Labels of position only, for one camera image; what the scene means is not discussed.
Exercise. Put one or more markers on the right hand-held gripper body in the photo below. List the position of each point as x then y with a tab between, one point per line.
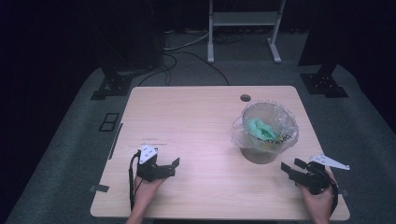
314	182

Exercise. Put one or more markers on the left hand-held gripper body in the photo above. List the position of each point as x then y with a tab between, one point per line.
146	155

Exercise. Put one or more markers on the small grey waste bin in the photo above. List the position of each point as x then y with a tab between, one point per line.
258	157

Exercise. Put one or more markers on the clear plastic bin bag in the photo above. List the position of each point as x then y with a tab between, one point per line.
239	137

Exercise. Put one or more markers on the person's right hand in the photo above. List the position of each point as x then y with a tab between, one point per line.
320	203

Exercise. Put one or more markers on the person's left hand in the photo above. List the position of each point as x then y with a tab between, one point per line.
145	191

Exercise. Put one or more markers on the yellow printed wrapper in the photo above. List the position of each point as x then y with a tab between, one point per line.
281	139

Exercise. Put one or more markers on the grey tape piece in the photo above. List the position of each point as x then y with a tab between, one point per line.
99	188
344	192

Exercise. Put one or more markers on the crumpled green wrapper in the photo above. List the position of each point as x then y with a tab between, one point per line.
263	129

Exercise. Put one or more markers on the white metal stand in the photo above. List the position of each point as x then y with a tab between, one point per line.
244	18

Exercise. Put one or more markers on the black floor socket frame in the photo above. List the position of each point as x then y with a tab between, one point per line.
109	122

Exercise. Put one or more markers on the black stand with base plate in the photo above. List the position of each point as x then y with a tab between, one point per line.
325	84
124	62

